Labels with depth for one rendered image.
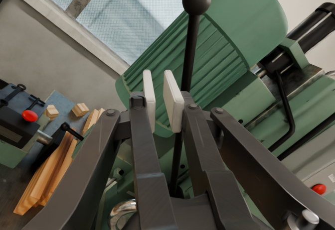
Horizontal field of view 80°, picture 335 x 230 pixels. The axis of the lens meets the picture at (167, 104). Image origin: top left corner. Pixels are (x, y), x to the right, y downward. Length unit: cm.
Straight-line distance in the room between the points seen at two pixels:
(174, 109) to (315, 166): 39
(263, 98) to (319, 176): 19
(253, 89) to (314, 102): 11
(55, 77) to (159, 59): 169
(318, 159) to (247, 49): 27
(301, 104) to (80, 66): 171
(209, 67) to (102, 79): 164
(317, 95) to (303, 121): 6
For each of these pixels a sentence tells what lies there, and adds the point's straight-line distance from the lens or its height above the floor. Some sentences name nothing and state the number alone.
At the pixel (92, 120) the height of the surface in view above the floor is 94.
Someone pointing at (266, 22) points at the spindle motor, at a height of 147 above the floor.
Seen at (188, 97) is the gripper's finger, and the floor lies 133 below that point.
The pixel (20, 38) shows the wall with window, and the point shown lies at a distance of 196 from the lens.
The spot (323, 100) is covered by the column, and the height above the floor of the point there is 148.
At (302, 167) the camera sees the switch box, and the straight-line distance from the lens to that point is 51.
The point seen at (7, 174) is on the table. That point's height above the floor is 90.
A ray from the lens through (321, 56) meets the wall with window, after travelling 282.
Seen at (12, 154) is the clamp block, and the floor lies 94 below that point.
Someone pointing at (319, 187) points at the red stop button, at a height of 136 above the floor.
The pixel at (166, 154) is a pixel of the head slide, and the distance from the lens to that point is 46.
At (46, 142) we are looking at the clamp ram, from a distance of 59.
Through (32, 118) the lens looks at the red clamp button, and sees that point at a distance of 52.
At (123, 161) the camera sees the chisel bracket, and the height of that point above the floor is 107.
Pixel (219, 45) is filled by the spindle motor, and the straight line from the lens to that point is 36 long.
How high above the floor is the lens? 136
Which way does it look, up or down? 15 degrees down
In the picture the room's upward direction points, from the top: 48 degrees clockwise
